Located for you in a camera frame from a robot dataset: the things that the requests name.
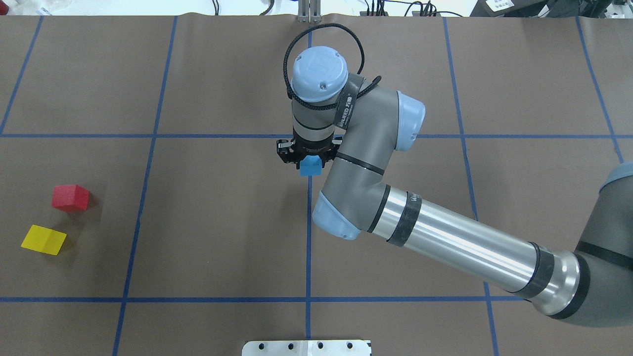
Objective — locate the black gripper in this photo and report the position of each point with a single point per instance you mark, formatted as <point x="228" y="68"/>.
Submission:
<point x="285" y="152"/>

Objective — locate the blue cube block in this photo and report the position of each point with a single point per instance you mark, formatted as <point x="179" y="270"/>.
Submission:
<point x="311" y="165"/>

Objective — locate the red cube block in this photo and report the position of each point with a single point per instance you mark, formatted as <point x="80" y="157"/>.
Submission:
<point x="70" y="198"/>

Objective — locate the yellow cube block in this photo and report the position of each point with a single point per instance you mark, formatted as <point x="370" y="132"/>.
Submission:
<point x="44" y="240"/>

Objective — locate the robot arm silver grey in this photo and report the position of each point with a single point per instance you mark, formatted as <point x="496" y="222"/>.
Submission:
<point x="338" y="117"/>

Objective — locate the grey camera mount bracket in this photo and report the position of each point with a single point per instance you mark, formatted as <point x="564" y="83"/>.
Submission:
<point x="309" y="11"/>

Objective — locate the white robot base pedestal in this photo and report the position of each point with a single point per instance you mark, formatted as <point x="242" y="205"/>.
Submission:
<point x="308" y="348"/>

